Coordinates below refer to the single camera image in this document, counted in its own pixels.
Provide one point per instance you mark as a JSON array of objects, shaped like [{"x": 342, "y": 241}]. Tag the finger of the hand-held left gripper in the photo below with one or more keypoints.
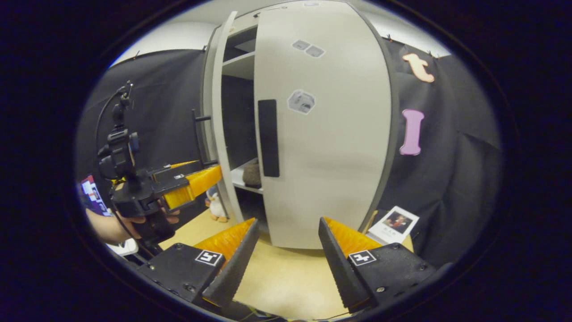
[
  {"x": 196, "y": 185},
  {"x": 174, "y": 170}
]

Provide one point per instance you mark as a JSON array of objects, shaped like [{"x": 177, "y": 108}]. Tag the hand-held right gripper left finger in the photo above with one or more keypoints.
[{"x": 237, "y": 268}]

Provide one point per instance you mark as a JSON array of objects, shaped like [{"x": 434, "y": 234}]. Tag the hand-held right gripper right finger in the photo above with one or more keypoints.
[{"x": 339, "y": 268}]

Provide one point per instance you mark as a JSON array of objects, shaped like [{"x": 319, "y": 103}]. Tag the brown shoe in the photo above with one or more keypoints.
[{"x": 252, "y": 175}]

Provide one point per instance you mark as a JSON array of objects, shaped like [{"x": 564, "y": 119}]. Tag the white shoe cabinet door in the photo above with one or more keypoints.
[
  {"x": 335, "y": 156},
  {"x": 221, "y": 112}
]

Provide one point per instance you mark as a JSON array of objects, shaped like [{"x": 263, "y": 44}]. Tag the white shoe cabinet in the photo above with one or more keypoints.
[{"x": 241, "y": 65}]

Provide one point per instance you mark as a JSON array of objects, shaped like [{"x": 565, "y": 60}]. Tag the penguin plush toy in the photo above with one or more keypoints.
[{"x": 217, "y": 208}]

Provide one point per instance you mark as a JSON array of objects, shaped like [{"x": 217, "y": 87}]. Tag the colourful printed banner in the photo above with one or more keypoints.
[{"x": 91, "y": 190}]

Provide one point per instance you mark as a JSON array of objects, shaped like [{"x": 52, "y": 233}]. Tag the white photo card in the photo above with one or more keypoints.
[{"x": 393, "y": 223}]

